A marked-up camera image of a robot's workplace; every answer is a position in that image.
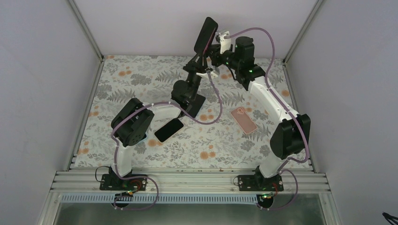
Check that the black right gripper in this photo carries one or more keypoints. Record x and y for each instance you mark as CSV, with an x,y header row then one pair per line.
x,y
213,56

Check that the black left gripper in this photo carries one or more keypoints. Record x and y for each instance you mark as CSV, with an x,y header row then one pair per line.
x,y
197,66

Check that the black phone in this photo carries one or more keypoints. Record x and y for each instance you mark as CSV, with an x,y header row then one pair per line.
x,y
168,130
206,35

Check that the black smartphone from pink case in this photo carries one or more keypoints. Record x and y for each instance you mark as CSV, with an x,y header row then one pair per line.
x,y
195,105

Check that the pink phone case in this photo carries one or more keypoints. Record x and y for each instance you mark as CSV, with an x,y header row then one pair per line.
x,y
243,120

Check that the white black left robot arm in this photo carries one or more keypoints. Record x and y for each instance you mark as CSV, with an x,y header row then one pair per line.
x,y
130,125

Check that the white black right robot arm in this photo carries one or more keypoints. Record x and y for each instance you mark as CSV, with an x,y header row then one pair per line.
x,y
289,142

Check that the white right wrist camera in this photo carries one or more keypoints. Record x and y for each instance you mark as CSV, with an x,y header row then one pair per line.
x,y
223,38

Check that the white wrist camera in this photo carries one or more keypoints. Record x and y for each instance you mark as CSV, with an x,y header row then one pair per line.
x,y
223,38
210,72

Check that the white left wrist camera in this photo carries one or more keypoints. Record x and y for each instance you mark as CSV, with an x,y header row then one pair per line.
x,y
210,72

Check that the aluminium rail frame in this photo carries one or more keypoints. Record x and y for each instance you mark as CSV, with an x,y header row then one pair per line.
x,y
180,22

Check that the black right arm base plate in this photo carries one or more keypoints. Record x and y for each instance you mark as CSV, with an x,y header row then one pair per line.
x,y
258,183

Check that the white slotted cable duct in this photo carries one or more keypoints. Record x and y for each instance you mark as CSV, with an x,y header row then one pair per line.
x,y
162,198

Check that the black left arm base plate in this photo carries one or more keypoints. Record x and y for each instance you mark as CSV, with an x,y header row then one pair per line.
x,y
113,183

